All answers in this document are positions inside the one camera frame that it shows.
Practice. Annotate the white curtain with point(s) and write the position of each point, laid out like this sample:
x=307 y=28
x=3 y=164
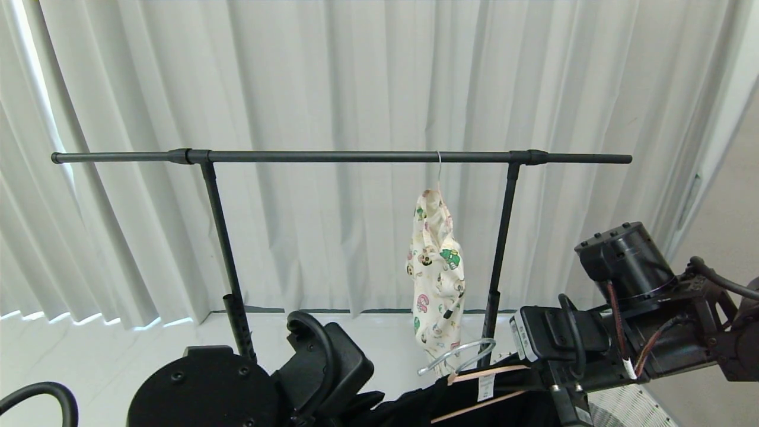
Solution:
x=356 y=71

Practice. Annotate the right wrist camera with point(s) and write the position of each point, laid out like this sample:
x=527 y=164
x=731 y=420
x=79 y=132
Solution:
x=557 y=332

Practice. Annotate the large grey board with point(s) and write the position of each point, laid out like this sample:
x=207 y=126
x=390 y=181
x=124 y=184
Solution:
x=729 y=225

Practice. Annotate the white laundry basket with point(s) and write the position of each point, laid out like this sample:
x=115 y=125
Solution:
x=628 y=409

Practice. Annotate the pink clothes hanger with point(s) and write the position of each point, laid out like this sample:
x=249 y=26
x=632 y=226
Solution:
x=468 y=375
x=439 y=172

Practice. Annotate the black clothes rack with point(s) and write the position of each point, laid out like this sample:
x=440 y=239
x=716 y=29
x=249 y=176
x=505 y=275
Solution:
x=326 y=156

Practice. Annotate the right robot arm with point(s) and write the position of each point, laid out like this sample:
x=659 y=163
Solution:
x=628 y=261

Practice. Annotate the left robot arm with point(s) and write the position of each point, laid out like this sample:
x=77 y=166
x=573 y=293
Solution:
x=201 y=385

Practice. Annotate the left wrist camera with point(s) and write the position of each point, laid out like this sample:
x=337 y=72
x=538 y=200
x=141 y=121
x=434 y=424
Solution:
x=350 y=362

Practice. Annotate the black garment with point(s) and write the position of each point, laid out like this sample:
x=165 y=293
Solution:
x=445 y=403

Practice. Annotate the cream printed garment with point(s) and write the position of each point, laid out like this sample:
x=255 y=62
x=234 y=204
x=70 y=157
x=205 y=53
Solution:
x=439 y=284

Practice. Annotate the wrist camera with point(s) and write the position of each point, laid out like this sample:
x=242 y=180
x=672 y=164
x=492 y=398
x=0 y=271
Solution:
x=557 y=332
x=350 y=362

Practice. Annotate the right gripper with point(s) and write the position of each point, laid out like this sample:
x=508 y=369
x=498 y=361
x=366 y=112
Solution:
x=670 y=344

